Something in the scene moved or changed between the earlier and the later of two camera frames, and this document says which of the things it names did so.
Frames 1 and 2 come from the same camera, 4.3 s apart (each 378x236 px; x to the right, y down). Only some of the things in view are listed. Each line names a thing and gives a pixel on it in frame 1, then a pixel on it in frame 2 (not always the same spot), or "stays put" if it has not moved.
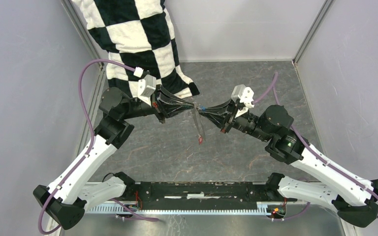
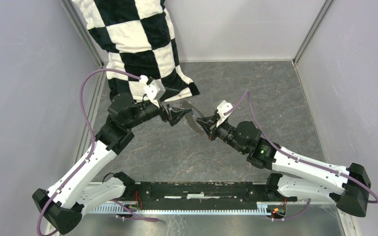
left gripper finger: (164, 95) to (180, 112)
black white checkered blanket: (139, 33) stays put
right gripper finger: (227, 107) to (207, 122)
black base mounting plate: (261, 192) stays put
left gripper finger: (171, 110) to (174, 116)
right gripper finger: (218, 119) to (206, 126)
